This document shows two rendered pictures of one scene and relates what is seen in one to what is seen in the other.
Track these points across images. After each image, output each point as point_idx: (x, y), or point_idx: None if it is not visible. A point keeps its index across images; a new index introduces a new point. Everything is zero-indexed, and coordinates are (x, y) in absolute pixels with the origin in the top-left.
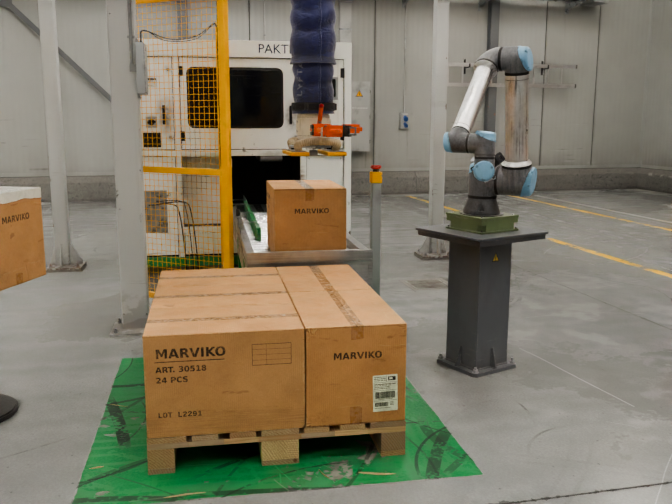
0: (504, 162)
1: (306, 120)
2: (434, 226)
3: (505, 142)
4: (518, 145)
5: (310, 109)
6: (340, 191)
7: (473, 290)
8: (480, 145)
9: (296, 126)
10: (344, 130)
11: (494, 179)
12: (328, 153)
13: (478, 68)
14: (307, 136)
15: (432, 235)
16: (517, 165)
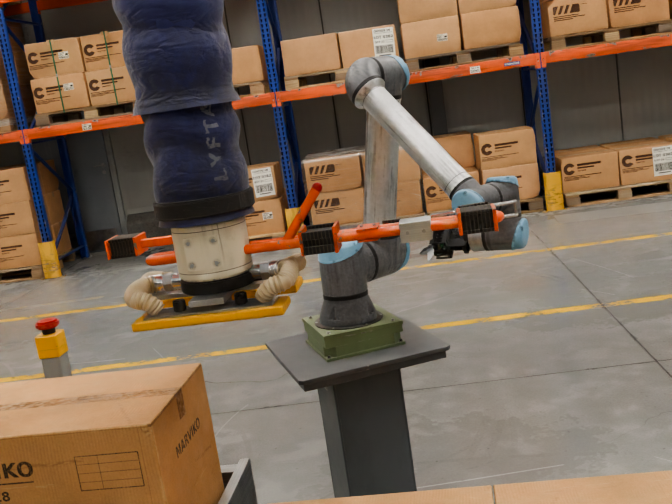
0: None
1: (235, 232)
2: (303, 369)
3: (376, 201)
4: (396, 200)
5: (249, 205)
6: (199, 373)
7: (398, 433)
8: (515, 197)
9: (192, 254)
10: None
11: (375, 259)
12: (296, 287)
13: (379, 91)
14: (243, 267)
15: (341, 379)
16: None
